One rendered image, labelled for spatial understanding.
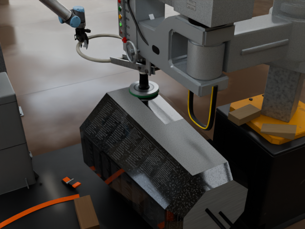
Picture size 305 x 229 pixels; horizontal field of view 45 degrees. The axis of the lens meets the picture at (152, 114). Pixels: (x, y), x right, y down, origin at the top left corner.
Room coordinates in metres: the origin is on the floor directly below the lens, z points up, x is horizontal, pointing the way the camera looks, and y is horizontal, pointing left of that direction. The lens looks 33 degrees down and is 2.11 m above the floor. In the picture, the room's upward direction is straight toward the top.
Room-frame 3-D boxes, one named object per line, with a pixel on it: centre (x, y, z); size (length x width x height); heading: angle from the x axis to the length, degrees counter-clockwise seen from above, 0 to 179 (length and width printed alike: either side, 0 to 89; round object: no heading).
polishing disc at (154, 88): (2.35, 0.06, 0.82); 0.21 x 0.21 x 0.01
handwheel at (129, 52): (2.19, 0.10, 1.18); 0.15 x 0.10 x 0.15; 31
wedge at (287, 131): (1.86, -0.78, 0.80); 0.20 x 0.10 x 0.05; 67
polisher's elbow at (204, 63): (1.79, -0.28, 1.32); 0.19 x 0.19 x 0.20
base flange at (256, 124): (2.09, -0.85, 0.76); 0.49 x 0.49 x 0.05; 27
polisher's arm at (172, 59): (2.01, -0.13, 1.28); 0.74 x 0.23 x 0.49; 31
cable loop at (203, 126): (1.79, -0.27, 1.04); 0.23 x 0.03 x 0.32; 31
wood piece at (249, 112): (2.03, -0.60, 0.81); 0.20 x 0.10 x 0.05; 125
